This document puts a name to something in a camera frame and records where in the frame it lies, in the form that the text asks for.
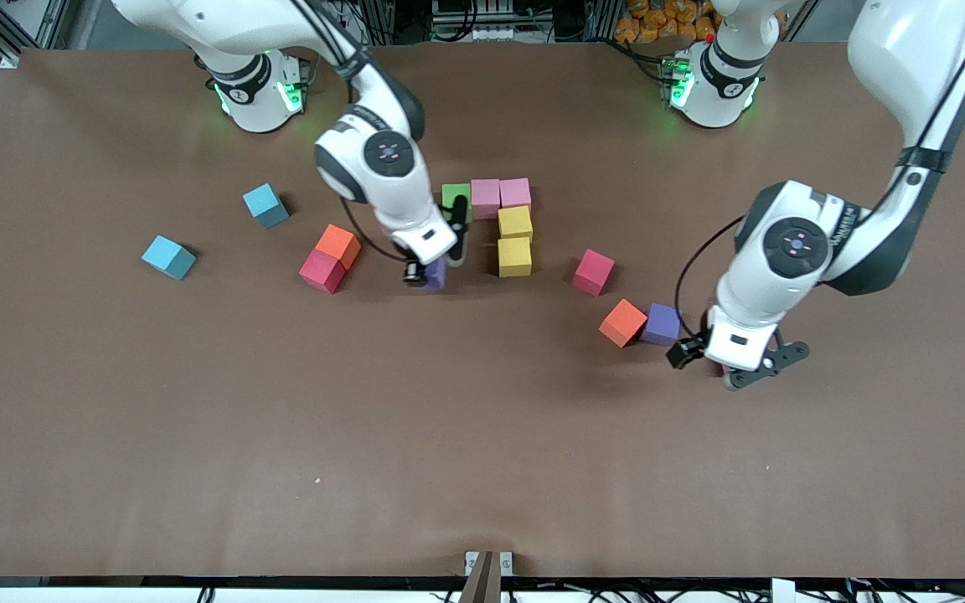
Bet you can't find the light blue foam cube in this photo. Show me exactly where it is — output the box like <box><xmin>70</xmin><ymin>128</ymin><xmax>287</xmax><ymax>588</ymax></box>
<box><xmin>141</xmin><ymin>234</ymin><xmax>198</xmax><ymax>281</ymax></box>
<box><xmin>242</xmin><ymin>183</ymin><xmax>291</xmax><ymax>230</ymax></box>

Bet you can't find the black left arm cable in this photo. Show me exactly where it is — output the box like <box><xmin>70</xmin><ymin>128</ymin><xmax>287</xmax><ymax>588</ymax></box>
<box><xmin>673</xmin><ymin>0</ymin><xmax>965</xmax><ymax>336</ymax></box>

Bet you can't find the brown strip under bracket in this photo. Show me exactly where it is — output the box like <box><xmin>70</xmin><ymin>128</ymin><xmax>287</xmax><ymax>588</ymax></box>
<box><xmin>457</xmin><ymin>551</ymin><xmax>504</xmax><ymax>603</ymax></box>

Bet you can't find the yellow foam cube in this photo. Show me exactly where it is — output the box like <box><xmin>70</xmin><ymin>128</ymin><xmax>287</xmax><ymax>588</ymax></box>
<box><xmin>498</xmin><ymin>237</ymin><xmax>533</xmax><ymax>278</ymax></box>
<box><xmin>498</xmin><ymin>205</ymin><xmax>534</xmax><ymax>242</ymax></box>

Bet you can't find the white electronics box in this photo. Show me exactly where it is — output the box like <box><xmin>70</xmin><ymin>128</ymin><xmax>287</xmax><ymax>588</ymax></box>
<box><xmin>431</xmin><ymin>0</ymin><xmax>519</xmax><ymax>43</ymax></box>

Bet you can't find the aluminium frame post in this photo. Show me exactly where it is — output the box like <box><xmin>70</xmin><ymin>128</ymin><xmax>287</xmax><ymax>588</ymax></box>
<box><xmin>585</xmin><ymin>0</ymin><xmax>624</xmax><ymax>43</ymax></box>
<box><xmin>363</xmin><ymin>0</ymin><xmax>400</xmax><ymax>44</ymax></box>

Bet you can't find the green foam cube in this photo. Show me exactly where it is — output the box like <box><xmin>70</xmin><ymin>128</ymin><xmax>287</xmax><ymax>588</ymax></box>
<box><xmin>441</xmin><ymin>183</ymin><xmax>473</xmax><ymax>224</ymax></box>

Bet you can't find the orange foam cube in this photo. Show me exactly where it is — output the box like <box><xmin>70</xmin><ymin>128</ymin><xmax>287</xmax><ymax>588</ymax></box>
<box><xmin>314</xmin><ymin>223</ymin><xmax>363</xmax><ymax>271</ymax></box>
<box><xmin>599</xmin><ymin>299</ymin><xmax>649</xmax><ymax>349</ymax></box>

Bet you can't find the orange snack bag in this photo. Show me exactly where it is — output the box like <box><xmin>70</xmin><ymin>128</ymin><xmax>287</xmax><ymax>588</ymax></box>
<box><xmin>614</xmin><ymin>0</ymin><xmax>718</xmax><ymax>44</ymax></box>

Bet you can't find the metal table edge bracket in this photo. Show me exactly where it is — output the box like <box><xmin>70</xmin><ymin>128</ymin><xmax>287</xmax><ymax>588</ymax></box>
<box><xmin>463</xmin><ymin>549</ymin><xmax>515</xmax><ymax>579</ymax></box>

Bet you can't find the red foam cube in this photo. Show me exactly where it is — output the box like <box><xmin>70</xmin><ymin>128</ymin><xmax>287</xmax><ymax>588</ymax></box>
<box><xmin>298</xmin><ymin>249</ymin><xmax>347</xmax><ymax>296</ymax></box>
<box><xmin>571</xmin><ymin>249</ymin><xmax>617</xmax><ymax>297</ymax></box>

